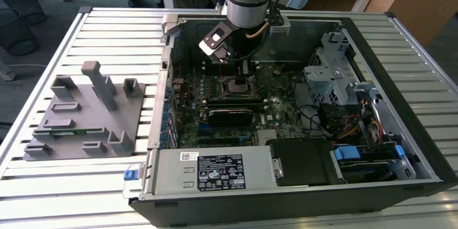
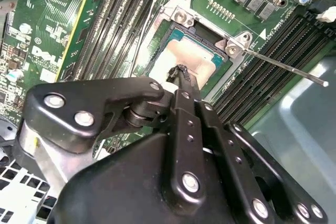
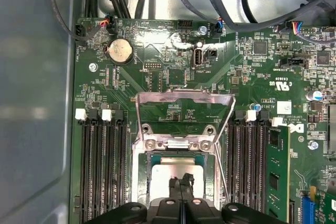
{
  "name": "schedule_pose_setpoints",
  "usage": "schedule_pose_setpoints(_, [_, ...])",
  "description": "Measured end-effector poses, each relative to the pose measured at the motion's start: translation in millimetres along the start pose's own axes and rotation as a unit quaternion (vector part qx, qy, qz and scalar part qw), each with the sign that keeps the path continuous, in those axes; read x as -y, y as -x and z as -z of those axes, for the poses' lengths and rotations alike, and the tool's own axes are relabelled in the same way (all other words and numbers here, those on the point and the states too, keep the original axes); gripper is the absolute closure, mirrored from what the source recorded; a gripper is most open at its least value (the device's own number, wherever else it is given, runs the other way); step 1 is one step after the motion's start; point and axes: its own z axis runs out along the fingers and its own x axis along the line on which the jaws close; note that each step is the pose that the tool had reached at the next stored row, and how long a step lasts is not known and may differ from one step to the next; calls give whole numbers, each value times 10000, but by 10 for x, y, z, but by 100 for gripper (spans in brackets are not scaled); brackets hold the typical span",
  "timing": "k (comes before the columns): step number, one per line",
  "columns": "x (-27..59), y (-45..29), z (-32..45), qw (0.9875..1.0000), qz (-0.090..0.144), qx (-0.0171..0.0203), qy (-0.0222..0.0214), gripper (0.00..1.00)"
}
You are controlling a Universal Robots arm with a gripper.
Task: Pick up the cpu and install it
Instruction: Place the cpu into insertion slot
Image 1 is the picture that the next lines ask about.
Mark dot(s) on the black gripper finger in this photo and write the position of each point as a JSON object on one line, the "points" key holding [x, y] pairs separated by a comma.
{"points": [[241, 81]]}

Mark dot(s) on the silver CPU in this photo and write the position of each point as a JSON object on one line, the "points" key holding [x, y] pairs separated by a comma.
{"points": [[229, 87]]}

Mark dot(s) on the metal locking lever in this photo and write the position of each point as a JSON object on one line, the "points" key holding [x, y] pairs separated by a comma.
{"points": [[265, 84]]}

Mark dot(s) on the CPU socket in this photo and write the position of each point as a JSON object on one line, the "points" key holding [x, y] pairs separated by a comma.
{"points": [[225, 96]]}

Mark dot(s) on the black RAM slot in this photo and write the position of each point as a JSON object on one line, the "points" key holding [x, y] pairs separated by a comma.
{"points": [[208, 62], [208, 69], [236, 100], [236, 103], [208, 66]]}

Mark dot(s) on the coin cell battery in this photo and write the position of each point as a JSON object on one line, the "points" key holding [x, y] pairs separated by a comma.
{"points": [[276, 72]]}

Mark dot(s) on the small graphics card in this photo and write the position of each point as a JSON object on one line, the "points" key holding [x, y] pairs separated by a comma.
{"points": [[228, 119]]}

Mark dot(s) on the green motherboard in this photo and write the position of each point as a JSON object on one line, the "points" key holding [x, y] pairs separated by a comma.
{"points": [[281, 111]]}

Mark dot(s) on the blue expansion slot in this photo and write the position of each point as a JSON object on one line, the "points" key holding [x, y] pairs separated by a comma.
{"points": [[202, 126]]}

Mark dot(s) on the silver chipset heatsink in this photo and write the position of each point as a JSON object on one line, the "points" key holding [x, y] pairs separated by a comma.
{"points": [[267, 135]]}

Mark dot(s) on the silver drive cage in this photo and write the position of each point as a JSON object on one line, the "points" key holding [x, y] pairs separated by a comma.
{"points": [[321, 78]]}

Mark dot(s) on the black expansion slot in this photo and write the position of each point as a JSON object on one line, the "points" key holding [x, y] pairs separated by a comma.
{"points": [[217, 141]]}

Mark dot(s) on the black plastic shroud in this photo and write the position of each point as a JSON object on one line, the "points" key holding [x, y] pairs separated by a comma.
{"points": [[303, 162]]}

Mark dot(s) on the blue disk carrier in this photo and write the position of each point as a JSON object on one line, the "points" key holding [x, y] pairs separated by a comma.
{"points": [[347, 155]]}

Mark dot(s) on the silver power supply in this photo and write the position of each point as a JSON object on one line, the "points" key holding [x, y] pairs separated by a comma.
{"points": [[168, 175]]}

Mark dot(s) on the grey parts rack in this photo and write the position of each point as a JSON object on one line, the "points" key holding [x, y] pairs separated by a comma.
{"points": [[89, 116]]}

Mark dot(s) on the blue case latch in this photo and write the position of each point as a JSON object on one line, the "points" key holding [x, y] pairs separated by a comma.
{"points": [[129, 174]]}

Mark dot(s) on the green RAM stick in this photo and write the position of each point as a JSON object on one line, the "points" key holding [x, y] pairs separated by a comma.
{"points": [[81, 132]]}

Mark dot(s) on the black PC case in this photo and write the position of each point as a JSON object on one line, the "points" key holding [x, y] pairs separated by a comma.
{"points": [[249, 213]]}

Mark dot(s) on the blue drive latch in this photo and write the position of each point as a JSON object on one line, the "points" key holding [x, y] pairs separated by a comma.
{"points": [[399, 151]]}

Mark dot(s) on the black mesh bin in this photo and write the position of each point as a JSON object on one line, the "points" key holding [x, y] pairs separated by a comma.
{"points": [[18, 38], [33, 3]]}

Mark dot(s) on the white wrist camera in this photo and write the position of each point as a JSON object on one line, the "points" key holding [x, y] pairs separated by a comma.
{"points": [[213, 40]]}

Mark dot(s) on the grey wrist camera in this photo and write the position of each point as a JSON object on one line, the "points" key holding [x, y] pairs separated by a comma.
{"points": [[279, 26]]}

